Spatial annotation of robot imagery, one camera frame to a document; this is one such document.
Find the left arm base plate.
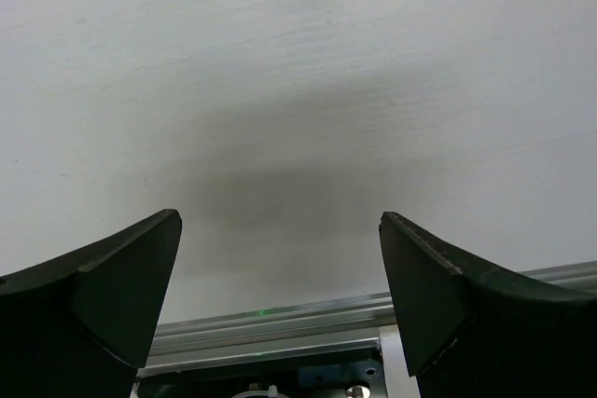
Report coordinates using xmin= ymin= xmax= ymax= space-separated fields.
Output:
xmin=136 ymin=350 xmax=388 ymax=397

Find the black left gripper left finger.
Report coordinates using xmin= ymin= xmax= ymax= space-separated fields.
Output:
xmin=1 ymin=209 xmax=182 ymax=397

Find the aluminium table rail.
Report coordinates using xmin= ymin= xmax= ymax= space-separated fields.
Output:
xmin=137 ymin=263 xmax=597 ymax=377

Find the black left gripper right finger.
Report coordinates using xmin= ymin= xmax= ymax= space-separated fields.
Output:
xmin=379 ymin=212 xmax=596 ymax=397

